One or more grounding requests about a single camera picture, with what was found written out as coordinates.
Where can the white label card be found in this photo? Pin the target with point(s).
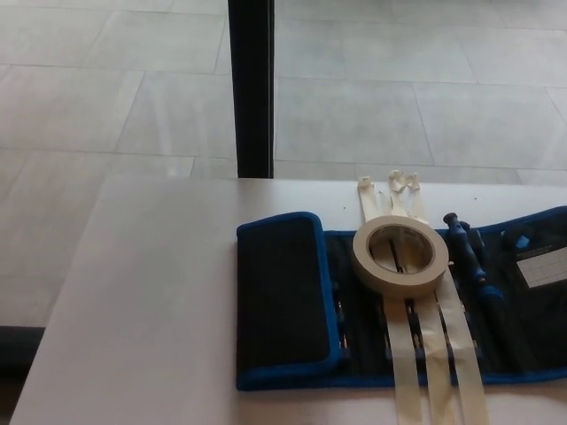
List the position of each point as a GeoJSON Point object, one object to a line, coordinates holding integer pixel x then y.
{"type": "Point", "coordinates": [542, 270]}

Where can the black blue-trimmed folding toolkit case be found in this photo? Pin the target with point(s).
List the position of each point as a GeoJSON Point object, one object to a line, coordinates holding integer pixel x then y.
{"type": "Point", "coordinates": [279, 288]}

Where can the small blue triangular pick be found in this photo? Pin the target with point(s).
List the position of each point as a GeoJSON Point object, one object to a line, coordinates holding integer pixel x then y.
{"type": "Point", "coordinates": [522, 242]}

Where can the small blue-collared precision screwdriver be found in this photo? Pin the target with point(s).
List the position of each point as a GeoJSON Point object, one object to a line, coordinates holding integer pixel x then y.
{"type": "Point", "coordinates": [342, 323]}

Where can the beige masking tape roll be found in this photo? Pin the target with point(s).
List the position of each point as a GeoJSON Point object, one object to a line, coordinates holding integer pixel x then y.
{"type": "Point", "coordinates": [376, 283]}

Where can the black vertical pillar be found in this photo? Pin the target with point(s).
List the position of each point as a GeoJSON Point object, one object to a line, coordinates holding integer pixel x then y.
{"type": "Point", "coordinates": [252, 88]}

